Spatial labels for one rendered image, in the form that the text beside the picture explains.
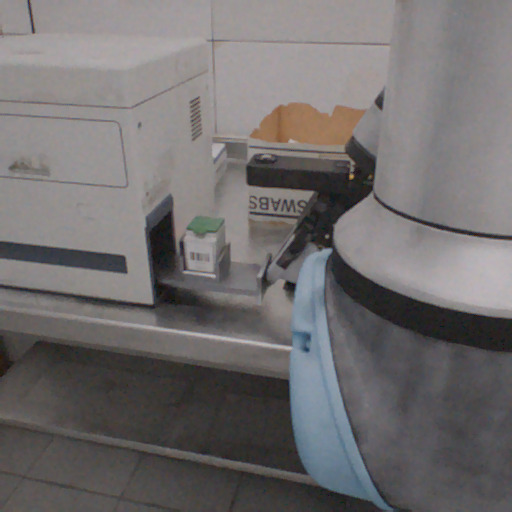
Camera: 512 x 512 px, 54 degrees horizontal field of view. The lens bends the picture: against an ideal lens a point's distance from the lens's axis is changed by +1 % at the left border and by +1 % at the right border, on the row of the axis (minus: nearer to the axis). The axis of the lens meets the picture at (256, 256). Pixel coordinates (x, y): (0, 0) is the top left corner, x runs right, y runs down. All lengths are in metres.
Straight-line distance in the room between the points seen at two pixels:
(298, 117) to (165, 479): 1.06
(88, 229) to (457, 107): 0.53
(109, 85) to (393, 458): 0.46
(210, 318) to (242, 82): 0.68
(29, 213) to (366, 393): 0.55
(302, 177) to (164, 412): 0.95
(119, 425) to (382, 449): 1.19
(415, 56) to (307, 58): 0.97
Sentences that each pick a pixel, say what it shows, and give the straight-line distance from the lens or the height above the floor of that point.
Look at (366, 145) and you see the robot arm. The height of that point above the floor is 1.10.
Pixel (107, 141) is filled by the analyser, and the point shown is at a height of 1.09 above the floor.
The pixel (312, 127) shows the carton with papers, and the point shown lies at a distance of 1.11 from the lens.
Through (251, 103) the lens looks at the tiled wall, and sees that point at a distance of 1.20.
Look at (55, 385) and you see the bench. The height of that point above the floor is 0.27.
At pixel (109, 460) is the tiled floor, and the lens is 1.68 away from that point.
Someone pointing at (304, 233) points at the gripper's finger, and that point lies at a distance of 0.56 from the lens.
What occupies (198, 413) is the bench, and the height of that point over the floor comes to 0.27.
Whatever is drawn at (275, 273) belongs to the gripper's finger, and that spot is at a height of 0.94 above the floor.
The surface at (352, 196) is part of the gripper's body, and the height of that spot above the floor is 1.04.
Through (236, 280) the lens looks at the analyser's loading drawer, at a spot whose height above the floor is 0.92.
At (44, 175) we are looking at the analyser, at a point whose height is 1.04.
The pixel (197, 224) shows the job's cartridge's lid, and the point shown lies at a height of 0.98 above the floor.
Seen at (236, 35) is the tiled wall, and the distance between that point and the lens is 1.18.
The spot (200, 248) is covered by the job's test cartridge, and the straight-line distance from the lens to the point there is 0.62.
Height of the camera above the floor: 1.25
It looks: 28 degrees down
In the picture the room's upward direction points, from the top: straight up
